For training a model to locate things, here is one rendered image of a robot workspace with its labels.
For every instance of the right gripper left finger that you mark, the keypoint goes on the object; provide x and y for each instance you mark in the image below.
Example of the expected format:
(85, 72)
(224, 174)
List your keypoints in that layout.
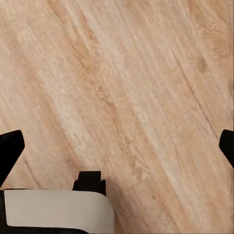
(11, 146)

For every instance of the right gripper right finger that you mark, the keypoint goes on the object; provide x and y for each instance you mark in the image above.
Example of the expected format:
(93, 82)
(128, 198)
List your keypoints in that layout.
(226, 144)

